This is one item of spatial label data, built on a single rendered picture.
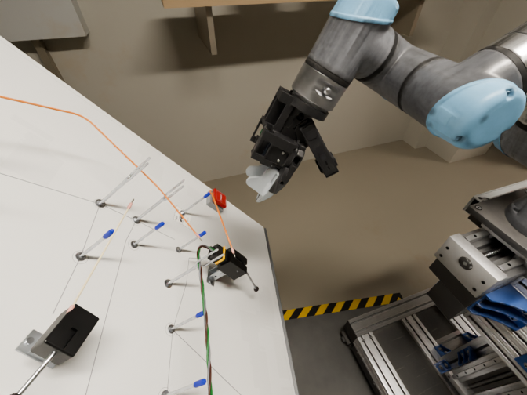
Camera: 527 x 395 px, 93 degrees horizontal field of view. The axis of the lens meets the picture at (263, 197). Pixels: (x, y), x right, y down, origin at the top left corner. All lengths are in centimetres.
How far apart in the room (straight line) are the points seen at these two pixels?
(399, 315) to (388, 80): 144
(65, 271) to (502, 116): 57
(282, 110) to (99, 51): 178
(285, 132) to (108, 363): 42
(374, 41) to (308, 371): 157
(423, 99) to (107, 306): 52
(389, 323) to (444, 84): 141
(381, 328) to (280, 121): 140
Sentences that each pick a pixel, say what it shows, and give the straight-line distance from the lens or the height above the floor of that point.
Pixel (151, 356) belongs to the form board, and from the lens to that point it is 49.
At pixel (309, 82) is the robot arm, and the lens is 39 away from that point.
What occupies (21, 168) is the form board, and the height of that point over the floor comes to 142.
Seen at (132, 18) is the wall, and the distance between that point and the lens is 203.
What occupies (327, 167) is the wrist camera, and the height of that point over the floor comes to 138.
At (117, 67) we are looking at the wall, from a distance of 210.
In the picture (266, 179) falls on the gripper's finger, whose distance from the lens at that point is 46.
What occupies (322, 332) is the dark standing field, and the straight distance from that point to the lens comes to 176.
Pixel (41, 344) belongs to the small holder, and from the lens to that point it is 36.
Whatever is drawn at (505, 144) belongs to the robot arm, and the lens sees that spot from 88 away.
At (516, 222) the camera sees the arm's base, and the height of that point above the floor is 118.
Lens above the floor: 165
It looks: 44 degrees down
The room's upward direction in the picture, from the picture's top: straight up
